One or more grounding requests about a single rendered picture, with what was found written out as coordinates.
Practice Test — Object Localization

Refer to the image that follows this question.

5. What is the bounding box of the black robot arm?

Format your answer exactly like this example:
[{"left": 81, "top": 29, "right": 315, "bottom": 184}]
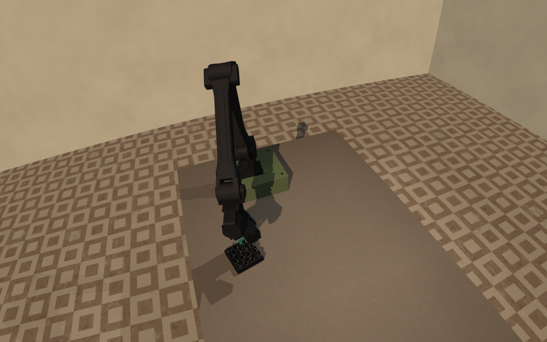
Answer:
[{"left": 204, "top": 61, "right": 264, "bottom": 245}]

